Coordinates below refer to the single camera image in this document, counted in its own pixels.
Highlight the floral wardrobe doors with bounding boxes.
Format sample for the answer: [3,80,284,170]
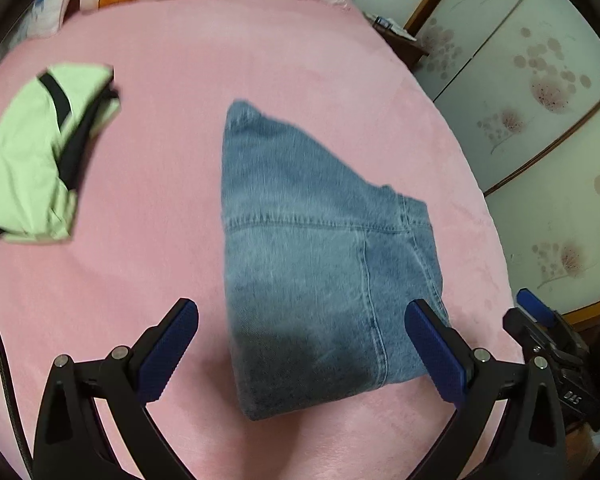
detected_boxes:
[415,0,600,312]

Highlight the blue denim jacket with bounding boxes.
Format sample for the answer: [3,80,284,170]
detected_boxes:
[221,101,446,420]

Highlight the pink cartoon cushion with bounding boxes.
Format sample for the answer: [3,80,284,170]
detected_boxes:
[15,0,70,42]

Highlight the folded light green garment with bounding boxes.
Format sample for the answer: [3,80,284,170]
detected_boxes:
[0,63,120,243]

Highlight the pink bed blanket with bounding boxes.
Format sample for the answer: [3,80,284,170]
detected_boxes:
[0,0,520,479]

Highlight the dark wooden nightstand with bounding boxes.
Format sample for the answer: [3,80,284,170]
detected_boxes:
[364,13,428,72]

